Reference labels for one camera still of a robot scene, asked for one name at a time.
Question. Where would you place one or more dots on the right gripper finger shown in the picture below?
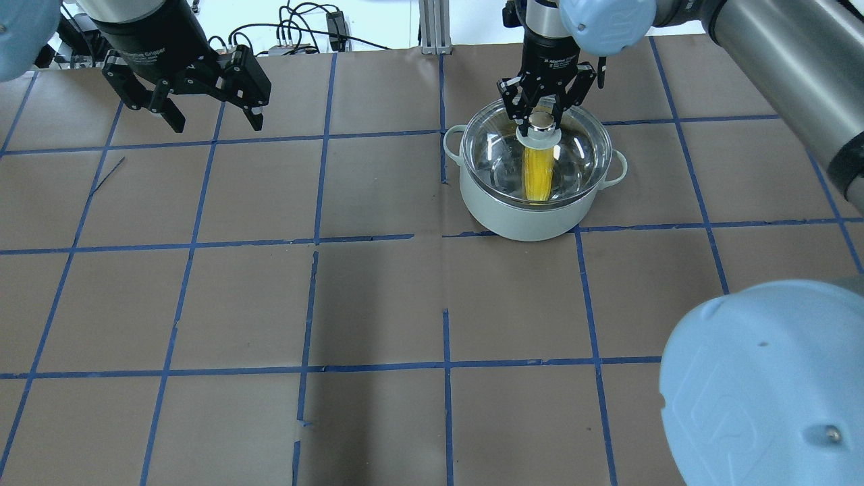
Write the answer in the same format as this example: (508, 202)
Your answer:
(560, 115)
(520, 113)

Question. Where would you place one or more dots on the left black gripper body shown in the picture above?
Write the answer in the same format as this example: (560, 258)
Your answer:
(154, 46)

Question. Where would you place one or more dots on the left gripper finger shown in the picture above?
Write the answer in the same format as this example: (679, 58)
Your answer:
(254, 115)
(171, 114)

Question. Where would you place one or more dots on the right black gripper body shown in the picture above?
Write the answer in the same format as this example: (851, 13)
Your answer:
(548, 52)

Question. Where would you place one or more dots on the yellow corn cob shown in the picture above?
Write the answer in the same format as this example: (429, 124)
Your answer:
(537, 173)

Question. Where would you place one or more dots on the glass pot lid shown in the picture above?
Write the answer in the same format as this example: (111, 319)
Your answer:
(490, 153)

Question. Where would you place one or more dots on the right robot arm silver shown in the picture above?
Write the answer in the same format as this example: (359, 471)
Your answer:
(715, 202)

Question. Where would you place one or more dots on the white steel cooking pot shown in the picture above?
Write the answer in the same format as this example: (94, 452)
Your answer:
(520, 223)

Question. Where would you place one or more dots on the black power adapter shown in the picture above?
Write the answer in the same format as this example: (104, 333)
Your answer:
(337, 30)

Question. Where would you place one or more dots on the aluminium frame post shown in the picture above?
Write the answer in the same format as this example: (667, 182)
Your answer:
(434, 27)

